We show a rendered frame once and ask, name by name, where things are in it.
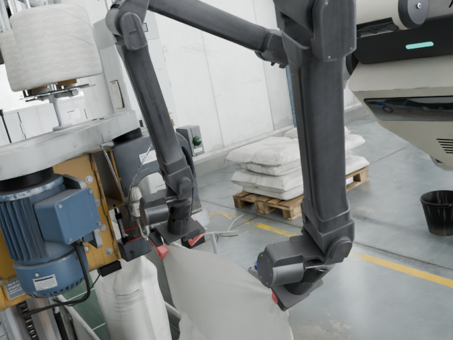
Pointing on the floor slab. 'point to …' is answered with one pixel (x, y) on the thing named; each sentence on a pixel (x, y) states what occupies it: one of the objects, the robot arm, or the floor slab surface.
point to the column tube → (48, 324)
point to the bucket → (439, 211)
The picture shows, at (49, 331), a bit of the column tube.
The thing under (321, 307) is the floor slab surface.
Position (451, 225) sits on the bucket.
